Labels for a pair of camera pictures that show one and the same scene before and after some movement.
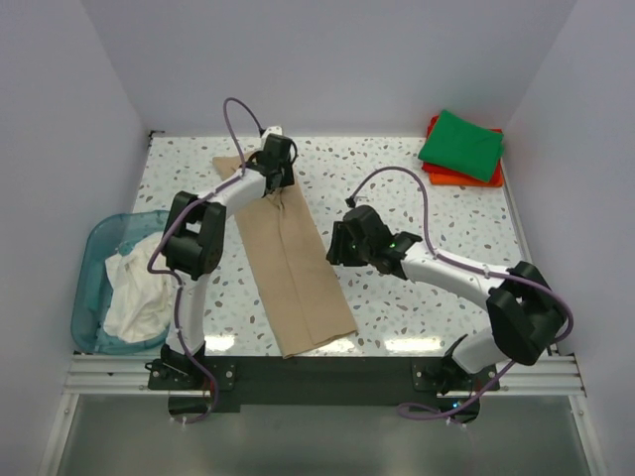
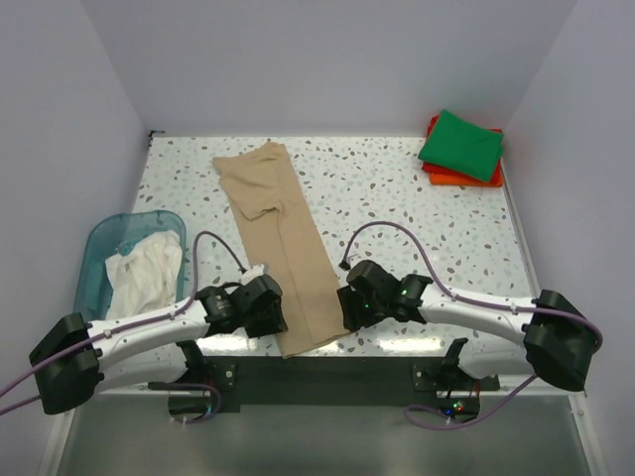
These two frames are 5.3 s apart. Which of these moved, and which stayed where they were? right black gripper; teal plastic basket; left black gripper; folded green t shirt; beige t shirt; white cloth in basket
Moved: left black gripper; right black gripper
Stayed: teal plastic basket; white cloth in basket; beige t shirt; folded green t shirt
